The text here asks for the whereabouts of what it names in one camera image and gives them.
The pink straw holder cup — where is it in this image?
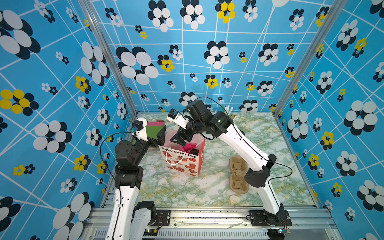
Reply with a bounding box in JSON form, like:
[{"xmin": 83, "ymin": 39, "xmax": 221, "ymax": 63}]
[{"xmin": 224, "ymin": 105, "xmax": 238, "ymax": 120}]

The black cup lid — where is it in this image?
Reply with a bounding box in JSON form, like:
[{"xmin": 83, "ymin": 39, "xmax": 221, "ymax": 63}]
[{"xmin": 190, "ymin": 149, "xmax": 200, "ymax": 156}]

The brown cardboard cup carrier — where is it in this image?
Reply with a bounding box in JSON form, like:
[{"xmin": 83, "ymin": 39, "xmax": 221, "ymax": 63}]
[{"xmin": 229, "ymin": 155, "xmax": 250, "ymax": 194}]

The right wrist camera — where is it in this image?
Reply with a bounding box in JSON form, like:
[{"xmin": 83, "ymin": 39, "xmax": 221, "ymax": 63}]
[{"xmin": 166, "ymin": 99, "xmax": 214, "ymax": 128}]

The red paper gift bag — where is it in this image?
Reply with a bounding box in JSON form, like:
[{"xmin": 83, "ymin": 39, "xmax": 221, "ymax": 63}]
[{"xmin": 159, "ymin": 130, "xmax": 206, "ymax": 177}]

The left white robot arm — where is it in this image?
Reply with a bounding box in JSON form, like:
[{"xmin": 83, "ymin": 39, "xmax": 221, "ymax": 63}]
[{"xmin": 105, "ymin": 126, "xmax": 166, "ymax": 240}]

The green napkin stack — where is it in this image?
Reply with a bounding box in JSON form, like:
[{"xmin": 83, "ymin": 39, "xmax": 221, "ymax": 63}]
[{"xmin": 146, "ymin": 125, "xmax": 164, "ymax": 140}]

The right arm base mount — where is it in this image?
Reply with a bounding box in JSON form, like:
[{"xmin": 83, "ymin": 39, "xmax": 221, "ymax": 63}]
[{"xmin": 246, "ymin": 210, "xmax": 292, "ymax": 227}]

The pink napkin stack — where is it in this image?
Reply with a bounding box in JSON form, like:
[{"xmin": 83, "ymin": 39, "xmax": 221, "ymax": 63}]
[{"xmin": 148, "ymin": 121, "xmax": 165, "ymax": 126}]

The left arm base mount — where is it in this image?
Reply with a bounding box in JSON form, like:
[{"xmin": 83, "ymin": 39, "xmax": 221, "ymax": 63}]
[{"xmin": 131, "ymin": 209, "xmax": 171, "ymax": 227}]

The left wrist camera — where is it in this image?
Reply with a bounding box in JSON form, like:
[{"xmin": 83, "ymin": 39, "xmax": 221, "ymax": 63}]
[{"xmin": 131, "ymin": 118, "xmax": 148, "ymax": 142}]

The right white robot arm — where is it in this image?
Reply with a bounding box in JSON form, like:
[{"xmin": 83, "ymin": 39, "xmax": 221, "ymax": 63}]
[{"xmin": 167, "ymin": 109, "xmax": 284, "ymax": 221}]

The pink paper napkin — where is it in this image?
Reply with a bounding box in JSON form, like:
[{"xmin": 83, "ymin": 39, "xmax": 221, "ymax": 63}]
[{"xmin": 179, "ymin": 143, "xmax": 199, "ymax": 154}]

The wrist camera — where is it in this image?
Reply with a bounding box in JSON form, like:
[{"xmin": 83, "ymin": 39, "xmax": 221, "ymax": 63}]
[
  {"xmin": 166, "ymin": 99, "xmax": 214, "ymax": 128},
  {"xmin": 131, "ymin": 118, "xmax": 148, "ymax": 142}
]

